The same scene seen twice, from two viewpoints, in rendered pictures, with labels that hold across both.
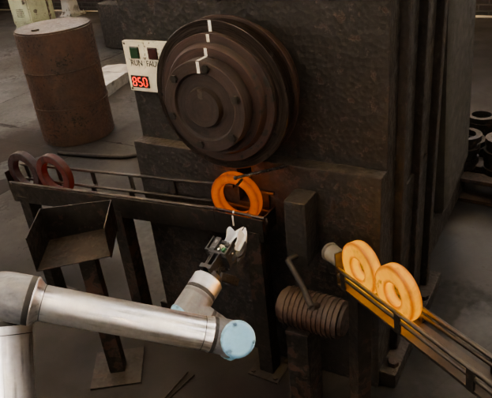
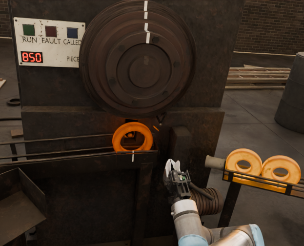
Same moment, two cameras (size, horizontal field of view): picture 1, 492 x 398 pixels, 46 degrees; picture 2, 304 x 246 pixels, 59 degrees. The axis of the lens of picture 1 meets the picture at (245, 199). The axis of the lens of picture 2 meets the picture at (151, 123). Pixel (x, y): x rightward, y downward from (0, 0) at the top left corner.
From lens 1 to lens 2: 1.26 m
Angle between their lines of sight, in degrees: 43
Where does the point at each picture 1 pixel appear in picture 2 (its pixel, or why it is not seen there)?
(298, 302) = (196, 198)
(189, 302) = (198, 228)
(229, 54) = (166, 29)
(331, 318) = (219, 201)
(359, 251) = (250, 154)
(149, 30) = (46, 10)
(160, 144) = (51, 110)
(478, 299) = not seen: hidden behind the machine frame
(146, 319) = not seen: outside the picture
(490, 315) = not seen: hidden behind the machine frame
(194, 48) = (135, 23)
